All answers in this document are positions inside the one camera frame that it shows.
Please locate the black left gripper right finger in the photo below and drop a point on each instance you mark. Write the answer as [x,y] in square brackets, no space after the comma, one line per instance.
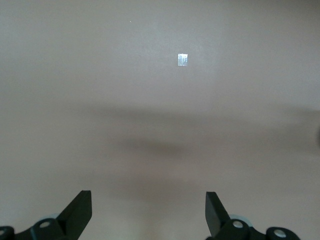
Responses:
[220,217]

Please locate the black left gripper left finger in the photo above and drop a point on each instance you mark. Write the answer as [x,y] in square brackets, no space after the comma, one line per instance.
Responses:
[72,220]

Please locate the small clear tape piece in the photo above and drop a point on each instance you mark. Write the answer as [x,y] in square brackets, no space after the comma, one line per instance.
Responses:
[182,60]

